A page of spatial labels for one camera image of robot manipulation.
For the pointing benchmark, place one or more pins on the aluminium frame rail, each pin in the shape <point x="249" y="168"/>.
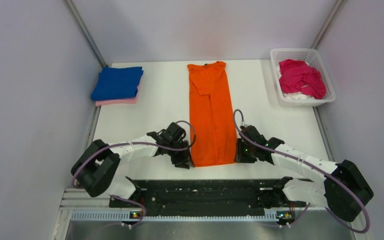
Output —
<point x="106" y="208"/>

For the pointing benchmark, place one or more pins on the folded blue t-shirt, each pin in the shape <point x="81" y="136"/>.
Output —
<point x="117" y="83"/>

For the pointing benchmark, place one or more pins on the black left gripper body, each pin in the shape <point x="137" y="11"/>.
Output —
<point x="179" y="143"/>

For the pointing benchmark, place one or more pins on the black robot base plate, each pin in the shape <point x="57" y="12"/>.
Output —
<point x="211" y="198"/>

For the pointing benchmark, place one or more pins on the pink crumpled t-shirt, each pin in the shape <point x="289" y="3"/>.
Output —
<point x="298" y="76"/>

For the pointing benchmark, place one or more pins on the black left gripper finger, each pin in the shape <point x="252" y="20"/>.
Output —
<point x="183" y="162"/>
<point x="189" y="160"/>

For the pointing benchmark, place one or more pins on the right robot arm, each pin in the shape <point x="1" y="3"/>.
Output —
<point x="339" y="187"/>

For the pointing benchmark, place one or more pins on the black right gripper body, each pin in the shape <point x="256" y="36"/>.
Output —
<point x="253" y="148"/>

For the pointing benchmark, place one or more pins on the orange t-shirt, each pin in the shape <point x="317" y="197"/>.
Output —
<point x="211" y="115"/>

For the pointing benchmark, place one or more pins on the folded light pink t-shirt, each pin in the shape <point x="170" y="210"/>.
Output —
<point x="118" y="101"/>

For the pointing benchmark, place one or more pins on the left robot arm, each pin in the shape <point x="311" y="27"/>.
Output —
<point x="98" y="170"/>

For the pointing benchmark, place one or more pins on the white plastic laundry basket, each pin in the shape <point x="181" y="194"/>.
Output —
<point x="313" y="59"/>

